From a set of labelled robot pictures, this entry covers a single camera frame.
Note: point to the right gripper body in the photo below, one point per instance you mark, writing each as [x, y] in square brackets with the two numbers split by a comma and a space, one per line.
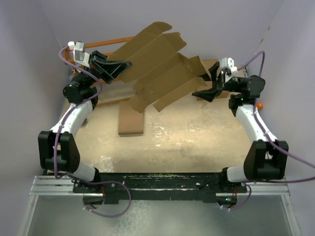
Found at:
[234, 84]

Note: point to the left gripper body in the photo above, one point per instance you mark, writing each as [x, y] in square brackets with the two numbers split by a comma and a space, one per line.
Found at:
[94, 66]

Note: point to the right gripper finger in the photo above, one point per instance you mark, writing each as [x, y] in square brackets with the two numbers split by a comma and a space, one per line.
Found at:
[207, 94]
[212, 73]

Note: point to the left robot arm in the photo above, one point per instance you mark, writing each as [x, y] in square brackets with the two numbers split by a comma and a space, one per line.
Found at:
[58, 151]

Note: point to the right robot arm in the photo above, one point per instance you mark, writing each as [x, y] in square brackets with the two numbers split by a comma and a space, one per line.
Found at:
[266, 158]

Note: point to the large closed cardboard box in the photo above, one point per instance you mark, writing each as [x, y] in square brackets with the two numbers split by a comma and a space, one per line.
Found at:
[209, 84]

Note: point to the small closed cardboard box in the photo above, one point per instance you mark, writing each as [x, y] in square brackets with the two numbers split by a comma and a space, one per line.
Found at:
[130, 121]

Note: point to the orange ball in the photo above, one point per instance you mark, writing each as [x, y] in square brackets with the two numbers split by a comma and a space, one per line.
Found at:
[259, 105]

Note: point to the wooden rack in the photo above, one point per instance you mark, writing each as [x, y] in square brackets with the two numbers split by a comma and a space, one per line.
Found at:
[84, 86]

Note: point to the small pink capped bottle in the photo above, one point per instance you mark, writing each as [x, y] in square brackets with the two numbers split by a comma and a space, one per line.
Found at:
[85, 122]

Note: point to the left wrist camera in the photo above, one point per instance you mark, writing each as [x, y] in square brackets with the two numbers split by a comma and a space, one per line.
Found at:
[81, 58]

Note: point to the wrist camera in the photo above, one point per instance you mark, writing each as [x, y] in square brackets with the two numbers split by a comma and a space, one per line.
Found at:
[81, 58]
[228, 67]

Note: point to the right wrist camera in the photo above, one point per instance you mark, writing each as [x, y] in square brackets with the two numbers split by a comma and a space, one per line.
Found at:
[228, 67]

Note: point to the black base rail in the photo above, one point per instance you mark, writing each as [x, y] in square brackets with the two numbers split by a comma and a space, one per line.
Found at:
[205, 187]

